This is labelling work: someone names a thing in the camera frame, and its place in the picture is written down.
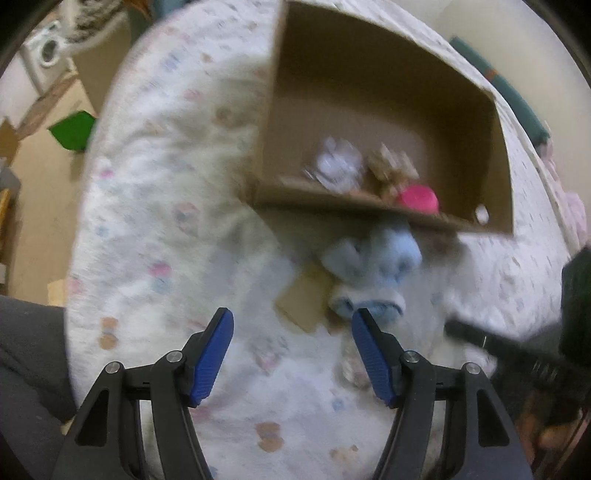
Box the brown cardboard box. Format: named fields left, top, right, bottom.
left=252, top=0, right=515, bottom=236

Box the brown patterned rug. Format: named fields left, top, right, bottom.
left=14, top=74, right=79, bottom=139

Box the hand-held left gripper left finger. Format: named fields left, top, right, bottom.
left=51, top=307, right=235, bottom=480

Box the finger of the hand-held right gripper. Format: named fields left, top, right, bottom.
left=445, top=318, right=525, bottom=365

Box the green dustpan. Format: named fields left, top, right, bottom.
left=48, top=111, right=98, bottom=153

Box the flat cardboard piece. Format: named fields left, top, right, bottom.
left=0, top=117, right=21, bottom=162

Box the light blue fluffy sock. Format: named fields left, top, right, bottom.
left=321, top=226, right=423, bottom=287

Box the teal bed side pad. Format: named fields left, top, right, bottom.
left=450, top=37, right=550, bottom=144

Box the pink ball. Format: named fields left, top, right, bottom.
left=397, top=184, right=439, bottom=214

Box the small cardboard piece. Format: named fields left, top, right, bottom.
left=276, top=265, right=335, bottom=333

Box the brown patterned knit blanket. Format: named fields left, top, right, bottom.
left=65, top=0, right=130, bottom=42

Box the person's right hand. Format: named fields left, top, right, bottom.
left=517, top=392, right=583, bottom=462

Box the white washing machine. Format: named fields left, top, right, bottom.
left=23, top=21, right=70, bottom=93

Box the person's grey trouser leg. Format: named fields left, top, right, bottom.
left=0, top=295, right=77, bottom=480

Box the beige couch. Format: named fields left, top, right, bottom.
left=76, top=23, right=137, bottom=114

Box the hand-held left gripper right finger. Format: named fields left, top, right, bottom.
left=351, top=308, right=534, bottom=480

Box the pink cloth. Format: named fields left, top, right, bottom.
left=540, top=143, right=587, bottom=236

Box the cream scrunchie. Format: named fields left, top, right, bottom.
left=367, top=143, right=419, bottom=199

